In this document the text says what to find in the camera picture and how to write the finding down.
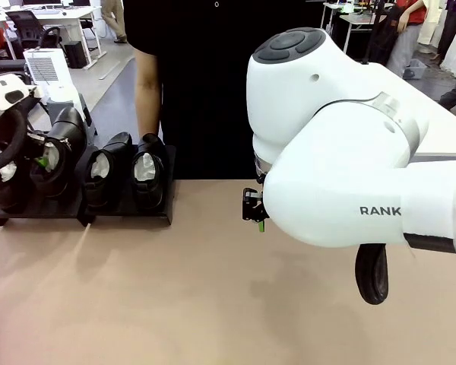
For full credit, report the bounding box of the white paper shoe stuffing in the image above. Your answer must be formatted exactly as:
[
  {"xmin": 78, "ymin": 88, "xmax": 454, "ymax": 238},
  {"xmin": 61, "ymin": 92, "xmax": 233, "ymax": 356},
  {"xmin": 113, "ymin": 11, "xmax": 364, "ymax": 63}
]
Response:
[
  {"xmin": 133, "ymin": 152, "xmax": 157, "ymax": 182},
  {"xmin": 43, "ymin": 146, "xmax": 64, "ymax": 172},
  {"xmin": 0, "ymin": 161, "xmax": 18, "ymax": 183},
  {"xmin": 90, "ymin": 158, "xmax": 111, "ymax": 179}
]

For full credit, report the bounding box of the white air purifier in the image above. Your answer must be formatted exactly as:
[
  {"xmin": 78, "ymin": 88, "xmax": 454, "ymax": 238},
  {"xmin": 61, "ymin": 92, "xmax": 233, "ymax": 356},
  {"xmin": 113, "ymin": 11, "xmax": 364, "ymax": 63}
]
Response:
[{"xmin": 22, "ymin": 47, "xmax": 84, "ymax": 115}]

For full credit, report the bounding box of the black computer tower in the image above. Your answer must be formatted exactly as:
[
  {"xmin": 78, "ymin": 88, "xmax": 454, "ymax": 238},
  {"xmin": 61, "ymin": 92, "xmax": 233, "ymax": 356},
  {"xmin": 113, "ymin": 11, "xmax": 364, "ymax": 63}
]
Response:
[{"xmin": 63, "ymin": 40, "xmax": 88, "ymax": 69}]

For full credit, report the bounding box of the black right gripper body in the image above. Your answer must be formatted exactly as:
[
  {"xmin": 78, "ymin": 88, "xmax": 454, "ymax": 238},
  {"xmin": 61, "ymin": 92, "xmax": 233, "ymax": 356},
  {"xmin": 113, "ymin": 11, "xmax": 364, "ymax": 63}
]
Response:
[{"xmin": 242, "ymin": 186, "xmax": 271, "ymax": 224}]

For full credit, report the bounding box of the white workshop table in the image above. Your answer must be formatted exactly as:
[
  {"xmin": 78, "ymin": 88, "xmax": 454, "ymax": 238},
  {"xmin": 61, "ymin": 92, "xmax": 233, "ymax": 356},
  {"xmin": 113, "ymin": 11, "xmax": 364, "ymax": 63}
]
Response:
[{"xmin": 321, "ymin": 2, "xmax": 398, "ymax": 54}]

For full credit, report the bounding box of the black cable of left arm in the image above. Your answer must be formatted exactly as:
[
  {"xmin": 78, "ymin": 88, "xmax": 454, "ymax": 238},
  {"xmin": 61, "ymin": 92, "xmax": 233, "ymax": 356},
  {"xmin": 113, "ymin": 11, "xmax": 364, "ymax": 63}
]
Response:
[{"xmin": 0, "ymin": 108, "xmax": 28, "ymax": 176}]

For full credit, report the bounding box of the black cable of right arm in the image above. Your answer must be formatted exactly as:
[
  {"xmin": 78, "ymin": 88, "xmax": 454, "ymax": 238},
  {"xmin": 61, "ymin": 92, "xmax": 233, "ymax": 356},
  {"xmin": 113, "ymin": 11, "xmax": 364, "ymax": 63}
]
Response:
[{"xmin": 355, "ymin": 243, "xmax": 389, "ymax": 306}]

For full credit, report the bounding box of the grey plastic bin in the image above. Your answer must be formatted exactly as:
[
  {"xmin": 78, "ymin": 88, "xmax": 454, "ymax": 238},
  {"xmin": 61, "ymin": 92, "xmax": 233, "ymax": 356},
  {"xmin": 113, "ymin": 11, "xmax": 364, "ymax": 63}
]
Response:
[{"xmin": 402, "ymin": 58, "xmax": 429, "ymax": 81}]

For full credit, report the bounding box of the person's black shirt torso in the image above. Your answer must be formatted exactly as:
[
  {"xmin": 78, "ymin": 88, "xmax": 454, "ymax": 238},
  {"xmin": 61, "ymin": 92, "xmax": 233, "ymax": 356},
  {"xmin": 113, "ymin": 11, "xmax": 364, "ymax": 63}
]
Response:
[{"xmin": 122, "ymin": 0, "xmax": 328, "ymax": 180}]

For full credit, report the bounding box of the person's right hand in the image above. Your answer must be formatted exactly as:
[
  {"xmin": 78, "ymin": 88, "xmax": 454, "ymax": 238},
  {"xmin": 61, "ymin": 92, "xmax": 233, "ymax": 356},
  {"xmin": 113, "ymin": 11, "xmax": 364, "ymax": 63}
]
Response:
[{"xmin": 137, "ymin": 120, "xmax": 163, "ymax": 137}]

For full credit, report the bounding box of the person in red shirt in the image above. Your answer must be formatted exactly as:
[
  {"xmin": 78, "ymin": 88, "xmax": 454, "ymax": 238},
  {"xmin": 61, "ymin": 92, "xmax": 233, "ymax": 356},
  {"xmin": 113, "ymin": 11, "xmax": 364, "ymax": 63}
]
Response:
[{"xmin": 385, "ymin": 0, "xmax": 429, "ymax": 77}]

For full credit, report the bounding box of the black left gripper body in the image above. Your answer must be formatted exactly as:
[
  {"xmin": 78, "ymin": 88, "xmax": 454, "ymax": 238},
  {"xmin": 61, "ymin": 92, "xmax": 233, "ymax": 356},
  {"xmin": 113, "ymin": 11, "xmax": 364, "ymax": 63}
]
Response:
[{"xmin": 24, "ymin": 131, "xmax": 50, "ymax": 158}]

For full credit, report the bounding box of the person in khaki trousers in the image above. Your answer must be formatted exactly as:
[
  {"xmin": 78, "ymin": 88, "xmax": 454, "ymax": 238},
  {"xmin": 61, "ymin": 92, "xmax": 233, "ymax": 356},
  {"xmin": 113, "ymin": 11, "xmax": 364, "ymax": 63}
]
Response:
[{"xmin": 100, "ymin": 0, "xmax": 128, "ymax": 44}]

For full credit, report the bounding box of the black office chair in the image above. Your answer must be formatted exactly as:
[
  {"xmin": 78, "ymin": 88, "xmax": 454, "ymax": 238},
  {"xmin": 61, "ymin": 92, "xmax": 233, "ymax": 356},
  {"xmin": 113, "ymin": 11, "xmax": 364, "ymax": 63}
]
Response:
[{"xmin": 5, "ymin": 10, "xmax": 62, "ymax": 51}]

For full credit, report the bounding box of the black leather buckle shoe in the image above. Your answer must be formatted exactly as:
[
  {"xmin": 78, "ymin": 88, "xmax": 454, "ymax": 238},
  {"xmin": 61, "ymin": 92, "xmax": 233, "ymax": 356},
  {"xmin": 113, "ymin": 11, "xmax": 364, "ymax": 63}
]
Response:
[
  {"xmin": 84, "ymin": 132, "xmax": 134, "ymax": 209},
  {"xmin": 131, "ymin": 132, "xmax": 167, "ymax": 212},
  {"xmin": 0, "ymin": 151, "xmax": 33, "ymax": 214},
  {"xmin": 29, "ymin": 106, "xmax": 88, "ymax": 198}
]

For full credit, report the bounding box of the person's right forearm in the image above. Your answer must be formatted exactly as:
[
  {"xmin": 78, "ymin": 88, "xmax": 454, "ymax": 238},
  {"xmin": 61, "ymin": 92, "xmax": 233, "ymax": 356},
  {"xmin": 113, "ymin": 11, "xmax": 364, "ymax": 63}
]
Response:
[{"xmin": 134, "ymin": 48, "xmax": 164, "ymax": 123}]

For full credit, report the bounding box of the white office desk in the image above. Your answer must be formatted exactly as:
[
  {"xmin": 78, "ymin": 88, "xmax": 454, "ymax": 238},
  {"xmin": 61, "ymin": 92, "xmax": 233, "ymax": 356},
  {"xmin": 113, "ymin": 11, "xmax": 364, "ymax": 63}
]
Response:
[{"xmin": 0, "ymin": 5, "xmax": 104, "ymax": 71}]

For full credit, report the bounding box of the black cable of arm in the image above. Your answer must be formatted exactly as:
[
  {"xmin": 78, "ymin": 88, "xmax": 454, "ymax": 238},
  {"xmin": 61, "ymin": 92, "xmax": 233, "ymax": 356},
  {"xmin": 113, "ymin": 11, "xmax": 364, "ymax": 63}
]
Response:
[
  {"xmin": 355, "ymin": 243, "xmax": 389, "ymax": 306},
  {"xmin": 0, "ymin": 108, "xmax": 28, "ymax": 176}
]

